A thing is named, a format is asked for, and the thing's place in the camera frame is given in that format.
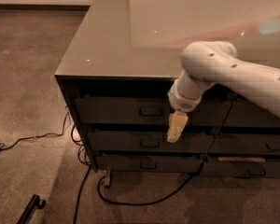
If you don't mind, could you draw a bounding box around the thin black cable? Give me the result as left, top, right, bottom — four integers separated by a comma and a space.
0, 105, 72, 164

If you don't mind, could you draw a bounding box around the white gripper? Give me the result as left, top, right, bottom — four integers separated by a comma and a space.
167, 79, 202, 143

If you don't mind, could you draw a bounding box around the black metal bar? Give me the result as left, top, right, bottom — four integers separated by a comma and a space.
17, 194, 46, 224

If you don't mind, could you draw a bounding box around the thick black floor cable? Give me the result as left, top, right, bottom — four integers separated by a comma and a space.
96, 165, 203, 207

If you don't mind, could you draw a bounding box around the grey drawer cabinet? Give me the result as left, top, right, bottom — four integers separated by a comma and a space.
55, 0, 280, 175

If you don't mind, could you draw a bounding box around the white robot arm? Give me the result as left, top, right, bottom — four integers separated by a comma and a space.
167, 41, 280, 143

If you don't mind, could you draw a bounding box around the black cable left of cabinet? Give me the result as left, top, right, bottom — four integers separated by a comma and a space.
70, 124, 92, 224

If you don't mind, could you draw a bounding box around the grey drawer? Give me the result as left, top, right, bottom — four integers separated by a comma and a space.
88, 131, 214, 153
201, 157, 280, 178
96, 155, 203, 173
225, 100, 280, 128
210, 133, 280, 156
75, 97, 231, 126

